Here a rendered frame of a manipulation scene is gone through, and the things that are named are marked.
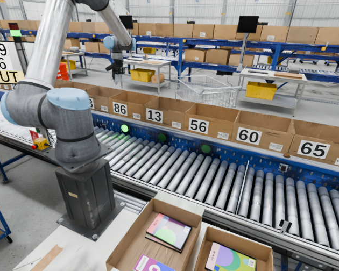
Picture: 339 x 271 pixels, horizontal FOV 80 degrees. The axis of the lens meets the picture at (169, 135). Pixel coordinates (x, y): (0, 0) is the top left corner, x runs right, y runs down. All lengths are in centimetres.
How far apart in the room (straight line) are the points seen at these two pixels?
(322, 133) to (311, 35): 427
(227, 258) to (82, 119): 84
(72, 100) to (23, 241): 170
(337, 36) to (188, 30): 342
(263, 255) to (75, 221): 92
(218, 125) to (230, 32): 464
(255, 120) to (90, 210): 142
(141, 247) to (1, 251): 151
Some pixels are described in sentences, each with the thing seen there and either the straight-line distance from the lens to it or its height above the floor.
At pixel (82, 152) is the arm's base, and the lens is 92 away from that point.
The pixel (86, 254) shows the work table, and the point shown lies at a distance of 113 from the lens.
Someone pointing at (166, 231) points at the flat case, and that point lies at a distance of 110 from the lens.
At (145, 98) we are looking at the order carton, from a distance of 215.
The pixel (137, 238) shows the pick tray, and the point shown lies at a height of 76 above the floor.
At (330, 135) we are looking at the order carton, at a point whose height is 97.
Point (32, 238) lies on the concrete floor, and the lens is 233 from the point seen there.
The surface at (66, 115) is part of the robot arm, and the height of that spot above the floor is 136.
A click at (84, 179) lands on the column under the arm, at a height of 108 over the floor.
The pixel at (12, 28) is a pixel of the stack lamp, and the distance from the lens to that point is 168.
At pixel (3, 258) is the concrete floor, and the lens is 231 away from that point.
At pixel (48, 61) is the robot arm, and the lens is 105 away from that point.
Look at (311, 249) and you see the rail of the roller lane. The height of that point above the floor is 74.
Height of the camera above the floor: 167
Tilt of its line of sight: 28 degrees down
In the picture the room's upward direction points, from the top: 2 degrees clockwise
